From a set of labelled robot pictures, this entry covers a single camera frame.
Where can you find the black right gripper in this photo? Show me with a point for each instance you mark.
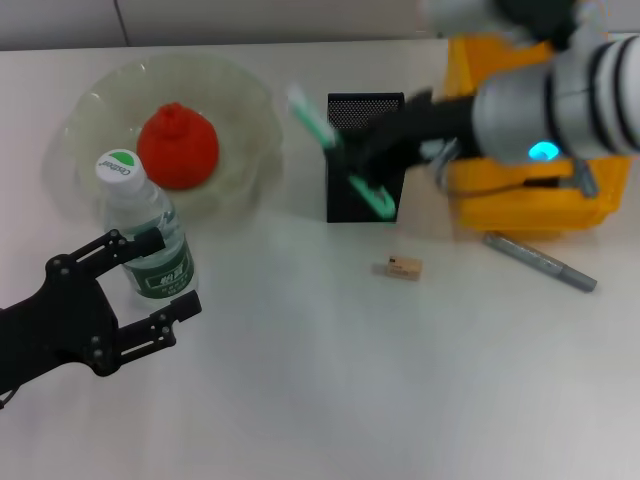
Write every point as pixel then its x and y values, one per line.
pixel 435 125

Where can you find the black mesh pen holder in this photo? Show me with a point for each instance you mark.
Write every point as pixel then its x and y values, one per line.
pixel 350 200

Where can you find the green utility knife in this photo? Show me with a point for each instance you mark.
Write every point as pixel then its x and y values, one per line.
pixel 312 120

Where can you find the water bottle green label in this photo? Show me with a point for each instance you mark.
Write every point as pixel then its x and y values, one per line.
pixel 160 280

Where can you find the translucent glass fruit plate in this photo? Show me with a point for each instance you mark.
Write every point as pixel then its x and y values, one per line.
pixel 240 125

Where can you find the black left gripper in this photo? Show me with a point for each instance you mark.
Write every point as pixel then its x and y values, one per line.
pixel 55 325

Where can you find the grey marker pen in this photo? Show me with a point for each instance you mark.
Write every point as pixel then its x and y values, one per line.
pixel 535 260

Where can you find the red-orange fruit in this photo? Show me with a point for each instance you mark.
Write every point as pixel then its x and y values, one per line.
pixel 180 145

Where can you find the yellow plastic bin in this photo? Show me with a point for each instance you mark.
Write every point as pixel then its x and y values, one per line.
pixel 525 210

